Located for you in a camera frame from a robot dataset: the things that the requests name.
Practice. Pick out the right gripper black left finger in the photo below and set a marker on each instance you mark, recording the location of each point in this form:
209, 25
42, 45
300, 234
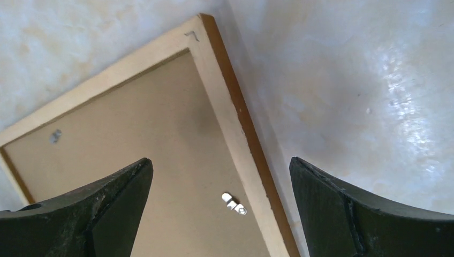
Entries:
99, 219

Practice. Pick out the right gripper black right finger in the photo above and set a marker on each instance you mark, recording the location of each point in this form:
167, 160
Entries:
340, 219

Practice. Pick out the brown cardboard backing board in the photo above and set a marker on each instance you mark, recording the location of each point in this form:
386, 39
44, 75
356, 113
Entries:
197, 205

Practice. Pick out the wooden picture frame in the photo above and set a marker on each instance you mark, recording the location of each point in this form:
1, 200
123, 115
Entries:
200, 38

